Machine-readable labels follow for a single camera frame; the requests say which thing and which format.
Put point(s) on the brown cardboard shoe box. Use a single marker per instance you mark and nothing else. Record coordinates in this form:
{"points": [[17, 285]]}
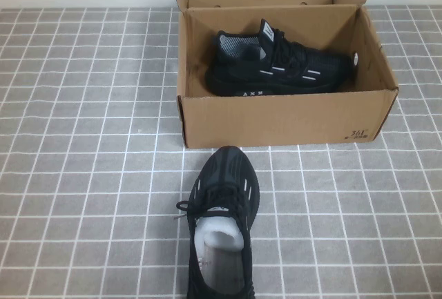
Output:
{"points": [[276, 119]]}

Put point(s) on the black knit sneaker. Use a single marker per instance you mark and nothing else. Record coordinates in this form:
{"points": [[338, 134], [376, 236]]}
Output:
{"points": [[241, 71], [224, 168]]}

